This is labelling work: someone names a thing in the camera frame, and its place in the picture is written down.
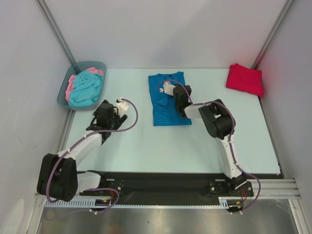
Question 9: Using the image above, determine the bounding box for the dark blue t shirt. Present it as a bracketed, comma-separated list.
[148, 72, 192, 126]

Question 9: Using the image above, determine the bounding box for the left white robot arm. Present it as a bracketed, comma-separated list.
[37, 99, 129, 202]

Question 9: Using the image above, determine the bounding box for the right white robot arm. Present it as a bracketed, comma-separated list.
[163, 82, 247, 195]

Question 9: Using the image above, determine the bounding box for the light blue t shirt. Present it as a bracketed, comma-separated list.
[69, 70, 104, 108]

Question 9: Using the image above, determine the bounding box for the pink t shirt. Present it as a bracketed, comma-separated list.
[65, 67, 104, 101]

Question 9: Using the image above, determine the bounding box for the folded red t shirt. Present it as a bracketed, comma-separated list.
[226, 63, 264, 98]

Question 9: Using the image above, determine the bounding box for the teal plastic basket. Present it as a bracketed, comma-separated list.
[57, 61, 107, 111]

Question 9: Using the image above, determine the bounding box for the black front mat strip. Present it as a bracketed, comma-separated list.
[48, 170, 285, 207]

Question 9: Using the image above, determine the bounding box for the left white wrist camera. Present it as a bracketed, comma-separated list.
[114, 98, 129, 117]

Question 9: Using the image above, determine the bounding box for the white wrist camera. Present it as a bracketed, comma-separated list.
[159, 81, 175, 96]
[114, 98, 129, 117]

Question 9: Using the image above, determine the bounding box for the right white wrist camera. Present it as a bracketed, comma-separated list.
[159, 81, 175, 96]

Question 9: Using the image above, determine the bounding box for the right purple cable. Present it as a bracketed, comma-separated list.
[157, 79, 261, 215]

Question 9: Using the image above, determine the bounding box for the purple cable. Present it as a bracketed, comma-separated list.
[45, 97, 139, 215]
[157, 79, 261, 215]

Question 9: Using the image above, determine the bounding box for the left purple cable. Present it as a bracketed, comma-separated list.
[45, 97, 139, 215]

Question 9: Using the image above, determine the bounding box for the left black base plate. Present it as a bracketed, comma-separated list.
[79, 179, 124, 196]

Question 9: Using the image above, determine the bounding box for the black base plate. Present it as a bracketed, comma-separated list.
[79, 179, 124, 196]
[208, 179, 254, 197]

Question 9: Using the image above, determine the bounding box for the left slotted cable duct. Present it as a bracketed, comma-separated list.
[45, 198, 111, 209]

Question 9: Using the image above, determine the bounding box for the slotted cable duct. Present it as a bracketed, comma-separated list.
[45, 198, 111, 209]
[219, 197, 244, 209]

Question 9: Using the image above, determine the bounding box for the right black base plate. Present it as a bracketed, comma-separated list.
[208, 179, 254, 197]

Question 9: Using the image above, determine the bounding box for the right slotted cable duct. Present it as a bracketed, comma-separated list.
[219, 197, 244, 209]

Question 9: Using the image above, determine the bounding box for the left aluminium corner post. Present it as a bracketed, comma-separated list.
[35, 0, 76, 64]

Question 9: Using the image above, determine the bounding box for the aluminium corner post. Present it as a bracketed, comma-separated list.
[251, 0, 297, 70]
[35, 0, 76, 64]

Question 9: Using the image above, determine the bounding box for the aluminium front rail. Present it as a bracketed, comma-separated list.
[34, 177, 302, 199]

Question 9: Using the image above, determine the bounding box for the right aluminium corner post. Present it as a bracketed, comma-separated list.
[251, 0, 297, 70]

